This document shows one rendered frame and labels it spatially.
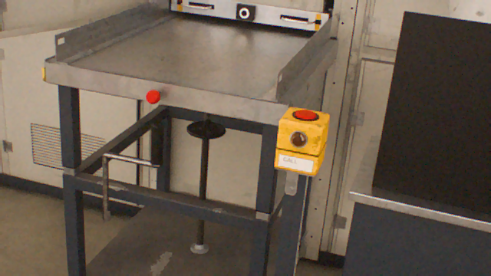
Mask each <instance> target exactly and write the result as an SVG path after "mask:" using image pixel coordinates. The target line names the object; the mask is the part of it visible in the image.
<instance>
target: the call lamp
mask: <svg viewBox="0 0 491 276"><path fill-rule="evenodd" d="M290 143H291V144H292V145H293V146H294V148H297V149H301V148H304V147H305V146H306V145H307V143H308V137H307V135H306V134H305V133H304V132H302V131H300V130H296V131H294V132H293V133H292V134H291V136H290Z"/></svg>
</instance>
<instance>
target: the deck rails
mask: <svg viewBox="0 0 491 276"><path fill-rule="evenodd" d="M171 5H172V0H155V1H152V2H148V3H146V4H143V5H140V6H137V7H135V8H131V9H127V10H124V11H120V12H118V13H116V14H113V15H109V16H107V17H104V18H100V19H97V20H95V21H92V22H90V23H87V24H85V25H81V26H78V27H76V28H72V29H69V30H66V31H63V32H61V33H59V34H55V35H54V49H55V61H54V62H56V63H59V64H71V63H73V62H75V61H78V60H80V59H82V58H85V57H88V56H90V55H92V54H95V53H97V52H98V51H102V50H104V49H106V48H109V47H110V46H113V45H115V44H118V43H120V42H122V41H125V40H127V39H128V38H131V37H133V36H135V35H138V34H139V33H142V32H144V31H147V30H149V29H151V28H154V27H156V26H157V25H161V24H162V23H165V22H167V21H170V20H172V19H174V18H176V17H178V16H179V15H175V14H171ZM331 20H332V17H330V18H329V19H328V20H327V21H326V22H325V23H324V24H323V25H322V26H321V28H320V29H319V30H318V31H317V32H316V33H315V34H314V35H313V36H312V37H311V38H310V39H309V40H307V41H306V42H305V43H304V44H303V45H302V46H301V47H300V48H299V49H298V50H297V51H296V52H295V53H294V54H293V55H292V58H291V59H290V60H289V61H288V62H287V63H286V64H285V65H284V66H283V67H282V68H281V69H280V70H279V71H278V72H277V79H276V82H275V83H274V84H273V85H272V86H271V87H270V88H269V89H268V90H267V91H266V92H265V93H264V94H263V95H262V96H261V97H260V100H269V101H273V102H279V100H280V99H281V98H282V97H283V95H284V94H285V93H286V92H287V90H289V89H290V87H291V86H292V85H293V83H294V82H295V81H296V80H297V78H298V77H299V76H300V75H301V73H302V72H303V71H304V69H305V68H306V67H307V66H308V65H309V64H310V63H311V61H312V60H313V59H314V58H315V56H316V55H317V54H318V52H319V51H320V50H321V49H322V48H323V47H324V46H325V45H326V43H327V42H328V41H329V40H330V39H331V38H330V30H331ZM60 38H64V43H61V44H58V39H60ZM280 76H281V77H280Z"/></svg>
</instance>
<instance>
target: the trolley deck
mask: <svg viewBox="0 0 491 276"><path fill-rule="evenodd" d="M311 37H312V36H309V35H303V34H294V33H289V32H283V31H274V30H268V29H263V28H254V27H248V26H242V25H233V24H228V23H222V22H217V21H207V20H202V19H197V18H187V17H182V16H178V17H176V18H174V19H172V20H170V21H167V22H165V23H162V24H161V25H157V26H156V27H154V28H151V29H149V30H147V31H144V32H142V33H139V34H137V35H135V36H133V37H131V38H128V39H127V40H125V41H122V42H120V43H118V44H115V45H113V46H110V47H109V48H106V49H104V50H102V51H98V52H97V53H95V54H92V55H90V56H88V57H84V58H82V59H80V60H78V61H75V62H73V63H71V64H59V63H56V62H54V61H55V56H53V57H50V58H47V59H45V60H44V72H45V83H49V84H56V85H61V86H65V87H72V88H77V89H81V90H87V91H92V92H96V93H100V94H108V95H112V96H116V97H127V98H131V99H135V100H143V101H147V99H146V95H147V93H148V92H149V91H151V90H157V91H159V92H160V93H161V98H160V101H159V102H157V104H163V105H167V106H171V107H179V108H183V109H187V110H195V111H199V112H203V113H211V114H215V115H219V116H224V117H230V118H234V119H239V120H246V121H250V122H255V123H262V124H266V125H271V126H275V127H279V121H280V119H281V118H282V117H283V116H284V115H285V113H286V112H287V110H288V109H289V108H290V107H297V108H301V107H302V105H303V103H304V102H305V101H306V99H307V98H308V96H309V95H310V93H311V92H312V91H313V90H314V89H315V87H316V86H317V84H318V82H319V81H320V80H321V79H322V77H323V76H324V74H325V72H326V71H327V69H329V67H330V66H331V64H332V62H333V61H334V59H335V58H336V57H337V53H338V43H339V39H338V40H335V39H330V40H329V41H328V42H327V43H326V45H325V46H324V47H323V48H322V49H321V50H320V51H319V52H318V54H317V55H316V56H315V58H314V59H313V60H312V61H311V63H310V64H309V65H308V66H307V67H306V68H305V69H304V71H303V72H302V73H301V75H300V76H299V77H298V78H297V80H296V81H295V82H294V83H293V85H292V86H291V87H290V89H289V90H287V92H286V93H285V94H284V95H283V97H282V98H281V99H280V100H279V102H273V101H269V100H260V97H261V96H262V95H263V94H264V93H265V92H266V91H267V90H268V89H269V88H270V87H271V86H272V85H273V84H274V83H275V82H276V79H277V72H278V71H279V70H280V69H281V68H282V67H283V66H284V65H285V64H286V63H287V62H288V61H289V60H290V59H291V58H292V55H293V54H294V53H295V52H296V51H297V50H298V49H299V48H300V47H301V46H302V45H303V44H304V43H305V42H306V41H307V40H309V39H310V38H311ZM147 102H148V101H147Z"/></svg>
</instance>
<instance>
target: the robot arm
mask: <svg viewBox="0 0 491 276"><path fill-rule="evenodd" d="M447 4H448V9H449V15H450V18H456V19H463V20H468V21H478V22H483V23H489V24H491V0H447Z"/></svg>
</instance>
